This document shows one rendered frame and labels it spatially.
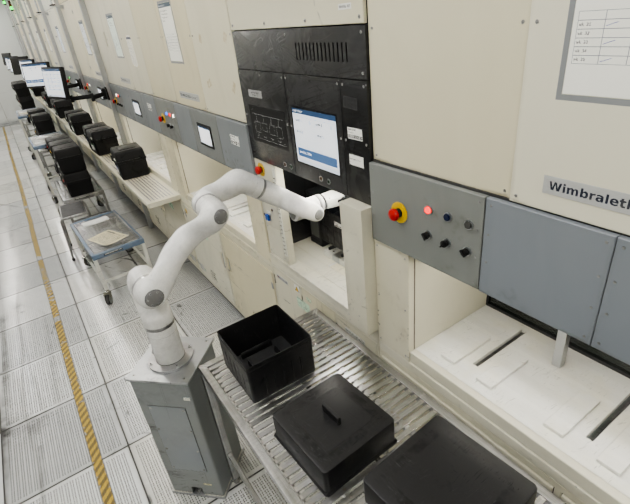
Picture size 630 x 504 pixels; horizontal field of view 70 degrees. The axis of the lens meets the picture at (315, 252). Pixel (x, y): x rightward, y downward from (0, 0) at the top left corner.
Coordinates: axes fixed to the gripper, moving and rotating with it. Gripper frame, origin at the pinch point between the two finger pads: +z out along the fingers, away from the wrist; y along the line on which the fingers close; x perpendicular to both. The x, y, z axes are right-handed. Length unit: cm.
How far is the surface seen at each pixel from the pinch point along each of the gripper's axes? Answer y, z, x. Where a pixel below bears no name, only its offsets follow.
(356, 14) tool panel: 51, -30, 76
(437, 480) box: 118, -67, -20
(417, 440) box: 107, -63, -20
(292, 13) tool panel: 17, -30, 78
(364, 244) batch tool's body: 54, -34, 6
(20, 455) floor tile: -78, -181, -122
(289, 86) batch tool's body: 9, -30, 54
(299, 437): 76, -81, -35
